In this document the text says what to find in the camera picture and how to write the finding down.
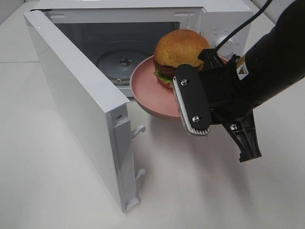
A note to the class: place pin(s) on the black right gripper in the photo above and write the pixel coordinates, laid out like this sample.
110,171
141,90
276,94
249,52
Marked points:
212,96

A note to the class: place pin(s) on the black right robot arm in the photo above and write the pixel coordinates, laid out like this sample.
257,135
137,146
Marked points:
276,61

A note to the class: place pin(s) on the white microwave door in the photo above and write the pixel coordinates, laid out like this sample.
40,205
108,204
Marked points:
94,108

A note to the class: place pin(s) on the pink plate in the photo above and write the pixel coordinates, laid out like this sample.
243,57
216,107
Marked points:
151,96

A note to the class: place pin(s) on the burger with lettuce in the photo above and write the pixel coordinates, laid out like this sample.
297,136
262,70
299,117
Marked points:
176,48

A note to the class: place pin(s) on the upper white microwave knob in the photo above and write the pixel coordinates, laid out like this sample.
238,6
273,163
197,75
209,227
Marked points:
227,49

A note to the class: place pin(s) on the glass microwave turntable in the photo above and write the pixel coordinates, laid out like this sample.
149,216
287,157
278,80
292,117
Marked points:
118,65

